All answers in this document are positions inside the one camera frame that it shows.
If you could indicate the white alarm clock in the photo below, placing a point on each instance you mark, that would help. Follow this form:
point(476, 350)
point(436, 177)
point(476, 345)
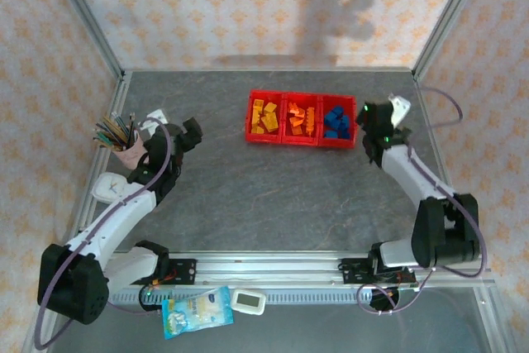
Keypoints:
point(108, 188)

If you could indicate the blue white snack bag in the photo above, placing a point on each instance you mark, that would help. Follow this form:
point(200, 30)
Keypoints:
point(196, 316)

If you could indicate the orange lego rail piece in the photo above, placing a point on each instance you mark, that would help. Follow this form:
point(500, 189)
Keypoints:
point(311, 120)

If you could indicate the blue lego brick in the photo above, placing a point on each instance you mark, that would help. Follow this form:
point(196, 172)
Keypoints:
point(345, 123)
point(345, 134)
point(330, 120)
point(330, 134)
point(336, 112)

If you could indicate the aluminium frame post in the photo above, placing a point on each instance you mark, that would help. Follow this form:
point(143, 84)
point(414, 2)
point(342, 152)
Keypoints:
point(445, 18)
point(90, 18)

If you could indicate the yellow pencil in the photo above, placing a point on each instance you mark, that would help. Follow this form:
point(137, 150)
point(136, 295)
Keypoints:
point(108, 134)

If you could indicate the yellow wedge lego brick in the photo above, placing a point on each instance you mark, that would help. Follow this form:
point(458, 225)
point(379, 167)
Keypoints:
point(256, 116)

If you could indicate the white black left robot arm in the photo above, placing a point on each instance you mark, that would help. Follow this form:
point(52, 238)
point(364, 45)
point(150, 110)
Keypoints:
point(120, 212)

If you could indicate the orange rounded lego brick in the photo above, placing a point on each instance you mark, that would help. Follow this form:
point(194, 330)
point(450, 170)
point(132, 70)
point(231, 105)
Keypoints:
point(294, 121)

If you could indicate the grey pencil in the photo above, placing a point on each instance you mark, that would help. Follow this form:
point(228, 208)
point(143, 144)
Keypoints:
point(120, 127)

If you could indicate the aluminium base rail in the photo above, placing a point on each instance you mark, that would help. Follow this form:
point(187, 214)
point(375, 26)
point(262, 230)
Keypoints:
point(268, 270)

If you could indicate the orange curved lego piece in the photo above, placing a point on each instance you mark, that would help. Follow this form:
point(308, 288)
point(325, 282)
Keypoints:
point(299, 114)
point(295, 107)

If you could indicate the yellow long lego brick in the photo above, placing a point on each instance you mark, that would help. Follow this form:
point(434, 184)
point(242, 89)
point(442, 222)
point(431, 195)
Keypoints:
point(271, 122)

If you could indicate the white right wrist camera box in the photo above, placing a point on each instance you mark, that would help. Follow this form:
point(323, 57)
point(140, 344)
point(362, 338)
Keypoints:
point(400, 107)

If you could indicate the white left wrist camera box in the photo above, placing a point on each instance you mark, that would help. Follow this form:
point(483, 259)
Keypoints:
point(155, 118)

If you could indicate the red plastic bin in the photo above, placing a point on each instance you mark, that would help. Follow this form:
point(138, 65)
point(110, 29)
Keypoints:
point(301, 141)
point(264, 139)
point(336, 144)

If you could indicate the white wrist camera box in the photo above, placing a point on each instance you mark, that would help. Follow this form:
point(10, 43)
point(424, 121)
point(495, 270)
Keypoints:
point(155, 118)
point(400, 107)

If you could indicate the orange lego plate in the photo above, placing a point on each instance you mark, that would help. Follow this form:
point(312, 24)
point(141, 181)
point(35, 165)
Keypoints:
point(297, 131)

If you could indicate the yellow square lego brick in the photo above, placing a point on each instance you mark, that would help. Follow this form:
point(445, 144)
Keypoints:
point(258, 103)

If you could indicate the green pencil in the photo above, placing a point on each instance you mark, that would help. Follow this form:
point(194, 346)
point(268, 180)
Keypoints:
point(105, 141)

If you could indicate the white digital timer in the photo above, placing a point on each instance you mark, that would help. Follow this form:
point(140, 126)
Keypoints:
point(247, 301)

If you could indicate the aluminium back rail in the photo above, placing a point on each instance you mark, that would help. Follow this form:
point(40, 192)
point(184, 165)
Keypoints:
point(268, 68)

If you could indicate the aluminium side rail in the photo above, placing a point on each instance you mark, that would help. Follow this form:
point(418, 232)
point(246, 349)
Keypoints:
point(120, 94)
point(426, 115)

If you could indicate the dark pencil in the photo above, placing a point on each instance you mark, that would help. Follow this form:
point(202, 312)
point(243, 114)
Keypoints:
point(132, 127)

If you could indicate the aluminium frame leg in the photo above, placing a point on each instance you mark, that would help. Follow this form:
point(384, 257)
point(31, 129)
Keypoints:
point(492, 320)
point(31, 342)

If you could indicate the yellow sloped lego brick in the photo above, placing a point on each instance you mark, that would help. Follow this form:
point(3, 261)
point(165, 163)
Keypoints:
point(270, 108)

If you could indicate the pink pencil cup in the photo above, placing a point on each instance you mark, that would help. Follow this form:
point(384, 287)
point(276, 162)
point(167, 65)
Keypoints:
point(130, 154)

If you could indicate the yellow half-round lego brick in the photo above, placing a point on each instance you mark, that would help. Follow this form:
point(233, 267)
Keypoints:
point(257, 130)

